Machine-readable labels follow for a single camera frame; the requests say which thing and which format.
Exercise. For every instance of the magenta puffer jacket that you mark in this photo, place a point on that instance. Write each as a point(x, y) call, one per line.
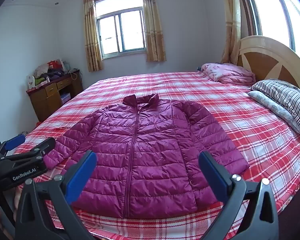
point(150, 155)

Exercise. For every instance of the yellow patterned curtain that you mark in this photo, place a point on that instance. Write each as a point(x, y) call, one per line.
point(231, 25)
point(92, 35)
point(153, 25)

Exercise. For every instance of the pale plastic bag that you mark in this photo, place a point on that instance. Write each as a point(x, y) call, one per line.
point(41, 70)

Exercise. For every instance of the brown wooden desk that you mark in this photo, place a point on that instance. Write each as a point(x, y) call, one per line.
point(45, 100)

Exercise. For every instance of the sliding window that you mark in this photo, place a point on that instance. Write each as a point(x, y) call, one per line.
point(120, 30)

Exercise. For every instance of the red plaid bedsheet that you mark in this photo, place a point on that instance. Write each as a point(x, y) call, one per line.
point(215, 92)

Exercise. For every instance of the pile of dark clothes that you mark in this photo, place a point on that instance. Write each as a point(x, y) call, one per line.
point(52, 75)

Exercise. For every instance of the striped pillow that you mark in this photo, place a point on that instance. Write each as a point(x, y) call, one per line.
point(285, 97)

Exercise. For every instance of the wooden bed headboard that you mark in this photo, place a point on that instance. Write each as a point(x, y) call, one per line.
point(265, 57)

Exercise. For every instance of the white printed bag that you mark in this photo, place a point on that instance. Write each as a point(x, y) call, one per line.
point(31, 82)

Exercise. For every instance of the grey floral pillow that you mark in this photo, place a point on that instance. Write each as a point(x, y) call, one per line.
point(267, 105)

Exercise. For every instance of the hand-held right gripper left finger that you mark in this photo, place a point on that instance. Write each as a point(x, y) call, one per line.
point(82, 175)

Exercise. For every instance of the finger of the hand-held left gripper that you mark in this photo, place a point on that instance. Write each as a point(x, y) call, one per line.
point(43, 146)
point(15, 141)

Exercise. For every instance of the large side window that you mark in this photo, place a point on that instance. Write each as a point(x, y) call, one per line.
point(272, 10)

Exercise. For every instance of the blue white box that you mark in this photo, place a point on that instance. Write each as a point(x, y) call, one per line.
point(65, 98)

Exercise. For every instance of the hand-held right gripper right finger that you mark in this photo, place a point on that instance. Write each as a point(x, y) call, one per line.
point(213, 175)

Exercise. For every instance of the red paper bag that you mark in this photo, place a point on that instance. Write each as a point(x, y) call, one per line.
point(54, 64)

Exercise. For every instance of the pink floral quilt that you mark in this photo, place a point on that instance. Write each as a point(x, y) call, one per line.
point(227, 73)

